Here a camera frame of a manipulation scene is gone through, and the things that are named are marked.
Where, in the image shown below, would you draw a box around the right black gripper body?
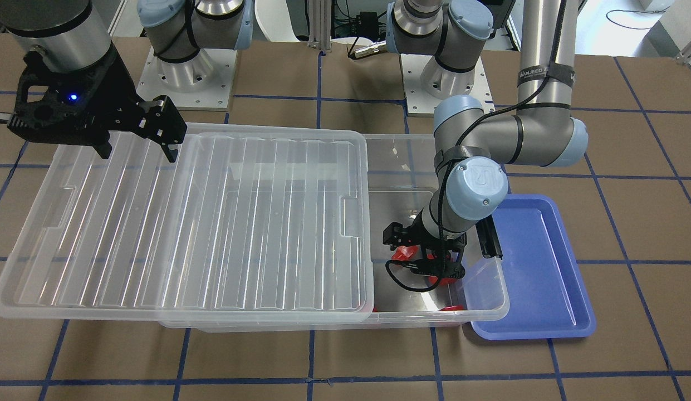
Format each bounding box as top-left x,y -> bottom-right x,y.
7,44 -> 143,158

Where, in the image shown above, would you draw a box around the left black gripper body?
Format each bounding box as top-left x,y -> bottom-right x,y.
411,213 -> 467,285

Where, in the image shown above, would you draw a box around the clear plastic box lid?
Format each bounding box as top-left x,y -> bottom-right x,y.
0,124 -> 374,326

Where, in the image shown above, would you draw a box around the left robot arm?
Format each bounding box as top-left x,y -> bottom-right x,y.
383,1 -> 588,292

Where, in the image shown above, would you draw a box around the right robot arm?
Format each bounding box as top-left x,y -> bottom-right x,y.
0,1 -> 254,163

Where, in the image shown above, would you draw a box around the clear plastic storage box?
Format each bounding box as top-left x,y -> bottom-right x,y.
164,135 -> 509,333

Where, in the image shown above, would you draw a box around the blue plastic tray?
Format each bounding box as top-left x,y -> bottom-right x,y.
472,194 -> 597,340

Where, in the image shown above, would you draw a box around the white chair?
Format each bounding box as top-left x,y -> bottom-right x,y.
254,1 -> 300,43

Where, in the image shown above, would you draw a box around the black box latch handle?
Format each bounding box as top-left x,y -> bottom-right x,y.
475,215 -> 503,259

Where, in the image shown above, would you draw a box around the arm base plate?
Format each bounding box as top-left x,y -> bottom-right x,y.
136,47 -> 239,111
400,54 -> 495,117

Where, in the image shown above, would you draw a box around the aluminium frame post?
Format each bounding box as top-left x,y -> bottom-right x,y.
306,1 -> 332,53

